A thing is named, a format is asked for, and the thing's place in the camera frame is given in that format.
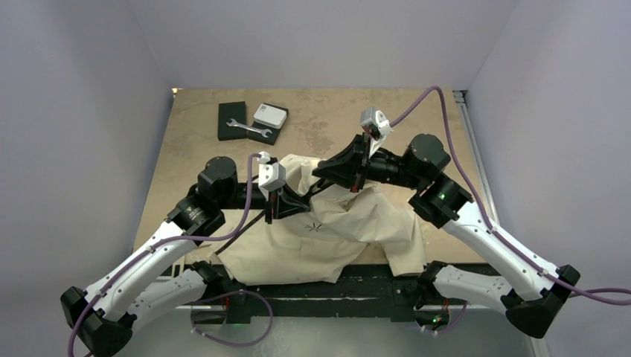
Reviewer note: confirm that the black pouch with wrench logo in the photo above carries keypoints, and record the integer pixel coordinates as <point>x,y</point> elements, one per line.
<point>228,113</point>

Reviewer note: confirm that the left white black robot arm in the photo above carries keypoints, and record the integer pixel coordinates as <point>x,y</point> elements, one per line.
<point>106,314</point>

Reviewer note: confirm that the silver open-end wrench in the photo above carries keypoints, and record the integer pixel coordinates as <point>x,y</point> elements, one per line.
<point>263,132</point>

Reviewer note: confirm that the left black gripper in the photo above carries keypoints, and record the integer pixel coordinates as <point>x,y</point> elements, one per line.
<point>282,204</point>

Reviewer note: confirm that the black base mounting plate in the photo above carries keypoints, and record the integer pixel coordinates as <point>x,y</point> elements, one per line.
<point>361,291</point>

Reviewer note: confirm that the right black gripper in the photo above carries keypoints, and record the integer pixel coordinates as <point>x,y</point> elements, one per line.
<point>350,166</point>

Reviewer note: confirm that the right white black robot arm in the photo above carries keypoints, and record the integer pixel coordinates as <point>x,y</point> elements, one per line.
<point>528,290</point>

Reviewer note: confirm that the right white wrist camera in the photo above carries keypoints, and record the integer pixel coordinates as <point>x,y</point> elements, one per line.
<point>376,125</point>

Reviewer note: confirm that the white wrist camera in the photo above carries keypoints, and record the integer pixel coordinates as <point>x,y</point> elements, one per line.
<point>376,125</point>
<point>271,173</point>

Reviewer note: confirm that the white tag black card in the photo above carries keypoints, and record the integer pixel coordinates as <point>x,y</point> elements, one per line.
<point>269,115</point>

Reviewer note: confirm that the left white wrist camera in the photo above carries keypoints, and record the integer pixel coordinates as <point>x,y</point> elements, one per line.
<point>271,173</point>

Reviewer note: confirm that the beige jacket with black lining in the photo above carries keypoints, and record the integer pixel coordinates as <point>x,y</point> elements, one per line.
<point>316,246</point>

